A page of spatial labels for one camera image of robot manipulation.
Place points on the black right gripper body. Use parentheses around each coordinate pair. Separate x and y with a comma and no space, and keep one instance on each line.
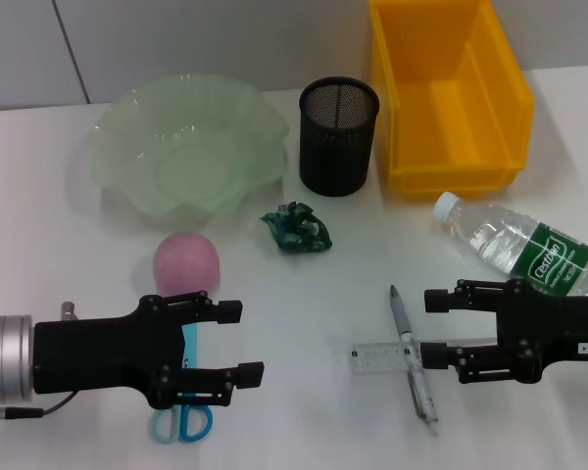
(553,328)

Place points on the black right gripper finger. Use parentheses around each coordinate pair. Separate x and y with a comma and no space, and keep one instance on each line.
(433,356)
(436,300)

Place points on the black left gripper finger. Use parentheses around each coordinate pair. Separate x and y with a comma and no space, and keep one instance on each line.
(247,374)
(225,312)

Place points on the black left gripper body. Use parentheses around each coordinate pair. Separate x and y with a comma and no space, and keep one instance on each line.
(93,352)

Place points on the pink peach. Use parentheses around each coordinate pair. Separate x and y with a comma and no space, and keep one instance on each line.
(186,264)

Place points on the clear green-label water bottle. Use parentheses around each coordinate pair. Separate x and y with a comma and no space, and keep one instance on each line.
(509,240)

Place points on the green plastic wrapper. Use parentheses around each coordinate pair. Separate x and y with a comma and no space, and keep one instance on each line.
(299,230)

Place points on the grey clear pen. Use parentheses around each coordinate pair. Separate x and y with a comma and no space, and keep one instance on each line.
(403,323)

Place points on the transparent plastic ruler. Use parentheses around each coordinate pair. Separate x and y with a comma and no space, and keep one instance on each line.
(377,360)

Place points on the blue scissors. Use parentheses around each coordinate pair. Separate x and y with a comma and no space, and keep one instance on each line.
(193,426)

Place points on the green wavy glass fruit plate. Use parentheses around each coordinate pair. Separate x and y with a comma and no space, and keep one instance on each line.
(186,147)

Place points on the black mesh pen holder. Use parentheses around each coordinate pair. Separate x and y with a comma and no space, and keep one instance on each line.
(335,142)

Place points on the yellow plastic bin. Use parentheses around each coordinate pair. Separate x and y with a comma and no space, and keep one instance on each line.
(451,132)

